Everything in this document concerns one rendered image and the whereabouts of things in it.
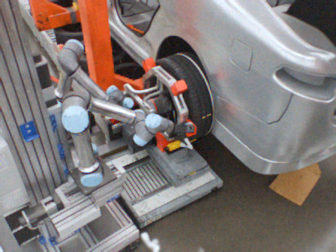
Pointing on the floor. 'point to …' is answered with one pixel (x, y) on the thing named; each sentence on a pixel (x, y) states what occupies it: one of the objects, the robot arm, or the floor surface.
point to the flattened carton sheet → (296, 183)
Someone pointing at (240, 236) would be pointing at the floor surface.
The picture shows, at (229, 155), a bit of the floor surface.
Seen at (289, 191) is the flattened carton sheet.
